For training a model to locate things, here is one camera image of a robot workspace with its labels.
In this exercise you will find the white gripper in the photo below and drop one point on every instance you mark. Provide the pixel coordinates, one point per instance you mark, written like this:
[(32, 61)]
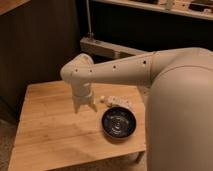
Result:
[(82, 94)]

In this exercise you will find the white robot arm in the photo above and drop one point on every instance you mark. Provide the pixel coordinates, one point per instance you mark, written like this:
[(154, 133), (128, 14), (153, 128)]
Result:
[(179, 107)]

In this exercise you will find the black ceramic bowl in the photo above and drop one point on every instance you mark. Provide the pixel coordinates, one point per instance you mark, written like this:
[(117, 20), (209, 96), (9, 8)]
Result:
[(118, 122)]

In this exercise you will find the wooden table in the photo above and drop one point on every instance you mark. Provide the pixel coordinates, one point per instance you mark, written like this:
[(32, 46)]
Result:
[(52, 135)]

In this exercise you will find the white wooden beam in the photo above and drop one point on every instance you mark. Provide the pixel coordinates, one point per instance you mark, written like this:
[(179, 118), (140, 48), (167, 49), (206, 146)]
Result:
[(106, 49)]

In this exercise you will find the metal pole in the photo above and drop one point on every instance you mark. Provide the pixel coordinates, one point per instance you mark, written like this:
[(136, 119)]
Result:
[(90, 31)]

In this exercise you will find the wooden shelf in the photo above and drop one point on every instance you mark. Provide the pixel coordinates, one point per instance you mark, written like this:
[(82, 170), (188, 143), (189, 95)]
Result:
[(177, 7)]

